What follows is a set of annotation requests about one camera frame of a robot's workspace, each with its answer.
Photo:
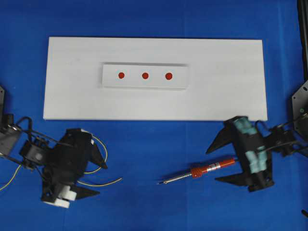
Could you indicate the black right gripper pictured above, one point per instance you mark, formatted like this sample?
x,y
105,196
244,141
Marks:
x,y
254,182

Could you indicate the small white marked plate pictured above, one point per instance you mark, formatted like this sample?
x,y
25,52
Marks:
x,y
145,76

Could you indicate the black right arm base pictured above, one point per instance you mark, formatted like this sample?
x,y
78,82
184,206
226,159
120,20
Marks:
x,y
300,97

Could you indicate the large white base board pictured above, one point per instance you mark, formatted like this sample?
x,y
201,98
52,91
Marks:
x,y
226,79

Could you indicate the taped right wrist camera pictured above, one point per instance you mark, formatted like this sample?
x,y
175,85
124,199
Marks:
x,y
250,146

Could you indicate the orange handled soldering iron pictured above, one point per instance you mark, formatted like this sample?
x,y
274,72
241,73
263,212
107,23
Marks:
x,y
197,172

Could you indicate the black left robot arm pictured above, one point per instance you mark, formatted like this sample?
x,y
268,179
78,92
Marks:
x,y
27,148

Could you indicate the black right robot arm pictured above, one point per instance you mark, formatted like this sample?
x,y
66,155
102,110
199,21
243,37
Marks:
x,y
280,140

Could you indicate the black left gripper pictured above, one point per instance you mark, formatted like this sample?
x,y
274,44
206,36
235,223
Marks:
x,y
66,164

